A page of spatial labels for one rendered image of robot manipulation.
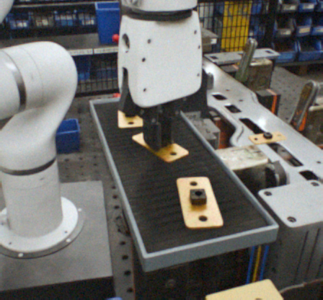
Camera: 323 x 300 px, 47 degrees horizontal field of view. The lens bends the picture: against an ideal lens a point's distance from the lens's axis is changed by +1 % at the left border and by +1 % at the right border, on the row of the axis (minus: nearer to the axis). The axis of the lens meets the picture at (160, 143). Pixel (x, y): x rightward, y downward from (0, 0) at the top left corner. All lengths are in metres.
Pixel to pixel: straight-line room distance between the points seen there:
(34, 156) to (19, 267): 0.24
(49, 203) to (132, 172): 0.42
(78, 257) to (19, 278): 0.12
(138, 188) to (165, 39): 0.17
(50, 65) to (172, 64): 0.34
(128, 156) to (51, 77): 0.29
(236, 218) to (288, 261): 0.15
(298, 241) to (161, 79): 0.26
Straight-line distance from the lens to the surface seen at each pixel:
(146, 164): 0.47
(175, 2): 0.40
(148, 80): 0.42
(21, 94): 0.70
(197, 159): 0.48
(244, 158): 0.65
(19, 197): 0.83
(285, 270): 0.53
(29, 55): 0.72
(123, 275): 0.94
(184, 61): 0.45
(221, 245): 0.37
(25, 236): 0.90
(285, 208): 0.50
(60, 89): 0.74
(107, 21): 1.52
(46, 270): 0.85
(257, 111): 1.02
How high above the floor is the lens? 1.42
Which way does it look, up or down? 30 degrees down
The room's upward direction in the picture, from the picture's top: straight up
